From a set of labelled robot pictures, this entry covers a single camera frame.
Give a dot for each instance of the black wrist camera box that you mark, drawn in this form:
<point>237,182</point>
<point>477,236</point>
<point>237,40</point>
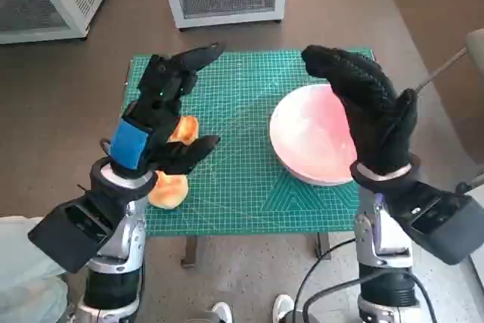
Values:
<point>442,224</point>
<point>68,236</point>

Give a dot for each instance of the green cutting mat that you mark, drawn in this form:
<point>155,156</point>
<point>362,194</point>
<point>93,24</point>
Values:
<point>234,130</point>

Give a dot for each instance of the person's leg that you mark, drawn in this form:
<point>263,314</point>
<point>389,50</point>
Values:
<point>26,270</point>

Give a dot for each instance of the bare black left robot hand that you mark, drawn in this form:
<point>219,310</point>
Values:
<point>130,143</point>

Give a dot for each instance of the round toy bread bun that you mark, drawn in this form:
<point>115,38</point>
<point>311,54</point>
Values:
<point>170,193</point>

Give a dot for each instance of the long twisted toy bread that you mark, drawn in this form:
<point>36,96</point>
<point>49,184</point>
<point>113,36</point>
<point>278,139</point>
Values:
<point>187,130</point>

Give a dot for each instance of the grey chair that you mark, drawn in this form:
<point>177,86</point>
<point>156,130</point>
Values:
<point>476,47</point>

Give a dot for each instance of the pink bowl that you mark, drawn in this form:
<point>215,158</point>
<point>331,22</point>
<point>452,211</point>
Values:
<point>302,134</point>

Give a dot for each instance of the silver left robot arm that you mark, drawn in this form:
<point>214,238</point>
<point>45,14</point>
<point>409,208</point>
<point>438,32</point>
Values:
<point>113,285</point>

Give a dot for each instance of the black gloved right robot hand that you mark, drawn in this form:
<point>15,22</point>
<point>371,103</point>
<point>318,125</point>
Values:
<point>374,122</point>

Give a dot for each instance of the white foot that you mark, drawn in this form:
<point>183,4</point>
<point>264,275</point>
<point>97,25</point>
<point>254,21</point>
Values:
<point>222,313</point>
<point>283,308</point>

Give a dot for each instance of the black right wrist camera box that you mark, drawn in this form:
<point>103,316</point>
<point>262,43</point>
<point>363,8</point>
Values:
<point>442,224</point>

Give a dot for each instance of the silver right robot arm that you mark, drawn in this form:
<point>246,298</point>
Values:
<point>382,281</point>

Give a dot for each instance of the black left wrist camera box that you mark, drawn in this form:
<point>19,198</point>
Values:
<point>68,236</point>

